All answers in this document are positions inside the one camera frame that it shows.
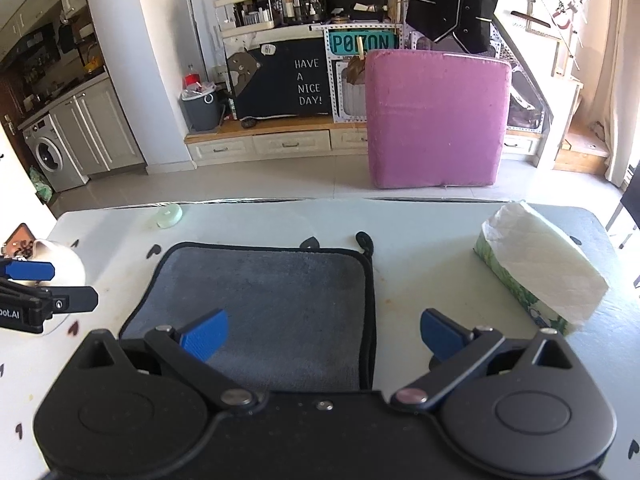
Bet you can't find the black vest on hanger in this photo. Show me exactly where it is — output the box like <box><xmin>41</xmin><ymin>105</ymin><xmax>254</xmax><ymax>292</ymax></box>
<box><xmin>406</xmin><ymin>0</ymin><xmax>498</xmax><ymax>54</ymax></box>

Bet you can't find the low white drawer bench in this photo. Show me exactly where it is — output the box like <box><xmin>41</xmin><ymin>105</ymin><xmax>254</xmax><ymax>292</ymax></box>
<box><xmin>184</xmin><ymin>116</ymin><xmax>368</xmax><ymax>167</ymax></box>

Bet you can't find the white cat ceramic holder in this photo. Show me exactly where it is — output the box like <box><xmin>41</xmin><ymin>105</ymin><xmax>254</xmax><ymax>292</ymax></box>
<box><xmin>1</xmin><ymin>254</ymin><xmax>98</xmax><ymax>334</ymax></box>

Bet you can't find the grey trash bin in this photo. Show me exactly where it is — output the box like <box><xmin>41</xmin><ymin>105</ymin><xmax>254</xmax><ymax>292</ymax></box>
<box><xmin>180</xmin><ymin>74</ymin><xmax>224</xmax><ymax>132</ymax></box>

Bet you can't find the teal poison sign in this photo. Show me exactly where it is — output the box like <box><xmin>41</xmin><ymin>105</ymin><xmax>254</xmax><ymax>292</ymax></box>
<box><xmin>329</xmin><ymin>29</ymin><xmax>396</xmax><ymax>56</ymax></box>

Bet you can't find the small green round dish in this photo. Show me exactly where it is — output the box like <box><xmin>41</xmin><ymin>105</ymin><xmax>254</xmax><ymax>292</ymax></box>
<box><xmin>153</xmin><ymin>203</ymin><xmax>183</xmax><ymax>229</ymax></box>

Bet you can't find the green tissue pack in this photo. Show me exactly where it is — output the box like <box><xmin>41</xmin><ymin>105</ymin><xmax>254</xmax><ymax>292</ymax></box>
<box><xmin>473</xmin><ymin>202</ymin><xmax>610</xmax><ymax>335</ymax></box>

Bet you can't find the washing machine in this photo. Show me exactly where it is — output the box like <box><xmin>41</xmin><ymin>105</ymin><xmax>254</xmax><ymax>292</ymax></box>
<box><xmin>23</xmin><ymin>114</ymin><xmax>89</xmax><ymax>193</ymax></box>

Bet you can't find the cream tiered shelf rack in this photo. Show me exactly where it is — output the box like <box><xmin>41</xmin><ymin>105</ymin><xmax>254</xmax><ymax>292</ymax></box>
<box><xmin>214</xmin><ymin>0</ymin><xmax>277</xmax><ymax>39</ymax></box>

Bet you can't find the purple and grey towel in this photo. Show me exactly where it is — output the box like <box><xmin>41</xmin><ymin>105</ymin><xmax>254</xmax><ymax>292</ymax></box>
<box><xmin>119</xmin><ymin>232</ymin><xmax>376</xmax><ymax>392</ymax></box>

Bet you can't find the brown card in holder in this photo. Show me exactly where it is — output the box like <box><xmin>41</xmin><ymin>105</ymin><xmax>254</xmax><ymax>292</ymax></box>
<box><xmin>1</xmin><ymin>223</ymin><xmax>36</xmax><ymax>260</ymax></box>

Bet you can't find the pink chair back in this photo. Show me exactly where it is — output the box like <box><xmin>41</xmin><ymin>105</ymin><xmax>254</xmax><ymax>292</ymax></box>
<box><xmin>366</xmin><ymin>50</ymin><xmax>512</xmax><ymax>188</ymax></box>

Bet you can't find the black have a nice day cabinet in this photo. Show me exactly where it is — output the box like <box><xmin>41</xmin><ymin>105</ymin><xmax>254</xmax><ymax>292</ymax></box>
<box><xmin>227</xmin><ymin>38</ymin><xmax>331</xmax><ymax>120</ymax></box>

